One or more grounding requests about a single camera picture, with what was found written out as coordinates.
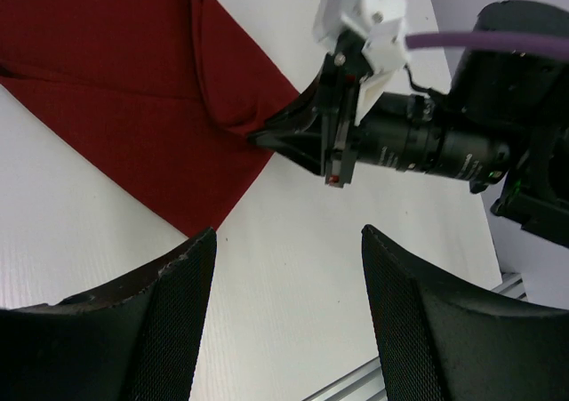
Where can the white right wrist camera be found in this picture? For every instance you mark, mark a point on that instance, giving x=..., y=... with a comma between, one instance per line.
x=382, y=27

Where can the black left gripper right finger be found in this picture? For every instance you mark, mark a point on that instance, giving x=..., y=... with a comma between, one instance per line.
x=442, y=338

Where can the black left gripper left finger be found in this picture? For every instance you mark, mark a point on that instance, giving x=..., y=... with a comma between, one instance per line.
x=137, y=337

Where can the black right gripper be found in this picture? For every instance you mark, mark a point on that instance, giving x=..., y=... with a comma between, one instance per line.
x=398, y=132

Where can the red cloth napkin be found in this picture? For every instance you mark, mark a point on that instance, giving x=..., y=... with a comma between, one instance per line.
x=159, y=95

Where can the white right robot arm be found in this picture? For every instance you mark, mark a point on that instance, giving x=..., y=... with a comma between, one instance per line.
x=504, y=120

